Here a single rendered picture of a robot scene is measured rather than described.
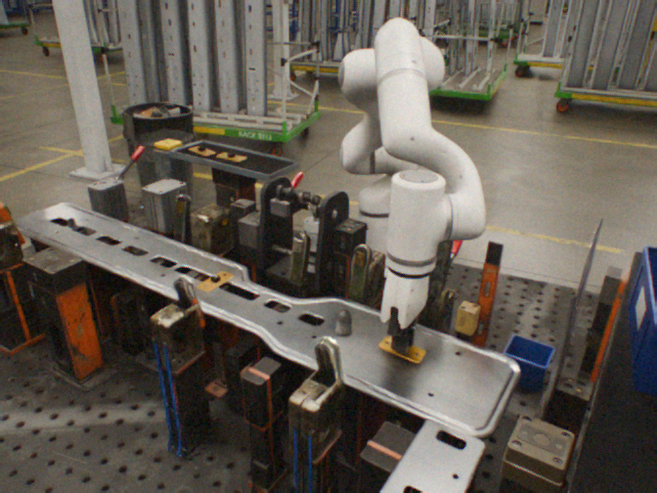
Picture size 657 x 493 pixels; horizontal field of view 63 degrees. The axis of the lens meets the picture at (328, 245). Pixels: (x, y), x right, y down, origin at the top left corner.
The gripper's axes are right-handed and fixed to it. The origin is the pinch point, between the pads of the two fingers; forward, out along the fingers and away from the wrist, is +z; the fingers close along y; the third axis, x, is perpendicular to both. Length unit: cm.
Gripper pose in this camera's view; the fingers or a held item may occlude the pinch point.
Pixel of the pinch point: (403, 338)
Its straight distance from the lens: 101.3
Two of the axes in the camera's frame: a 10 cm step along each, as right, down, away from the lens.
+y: -5.4, 3.8, -7.5
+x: 8.4, 2.6, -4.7
